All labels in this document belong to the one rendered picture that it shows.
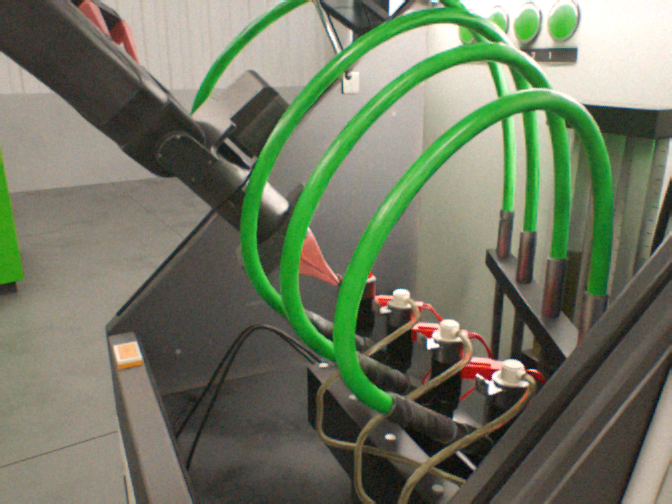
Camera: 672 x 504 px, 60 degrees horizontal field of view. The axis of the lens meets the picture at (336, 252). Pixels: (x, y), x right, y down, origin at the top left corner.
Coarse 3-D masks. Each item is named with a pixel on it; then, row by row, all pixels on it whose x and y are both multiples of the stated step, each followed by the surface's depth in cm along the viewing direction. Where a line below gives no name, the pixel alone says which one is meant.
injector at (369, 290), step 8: (368, 288) 64; (368, 296) 65; (360, 304) 65; (368, 304) 65; (360, 312) 65; (368, 312) 65; (360, 320) 65; (368, 320) 66; (360, 328) 66; (368, 328) 66; (360, 336) 66; (368, 336) 66
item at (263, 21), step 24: (288, 0) 62; (312, 0) 63; (456, 0) 63; (264, 24) 63; (240, 48) 64; (216, 72) 64; (504, 120) 68; (504, 144) 69; (504, 168) 70; (504, 192) 71; (504, 216) 71
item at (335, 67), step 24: (384, 24) 49; (408, 24) 49; (432, 24) 51; (456, 24) 52; (480, 24) 52; (360, 48) 48; (336, 72) 48; (312, 96) 48; (288, 120) 47; (528, 120) 58; (528, 144) 60; (264, 168) 47; (528, 168) 61; (528, 192) 61; (528, 216) 62; (240, 240) 49; (528, 240) 63; (528, 264) 64; (264, 288) 51; (312, 312) 54
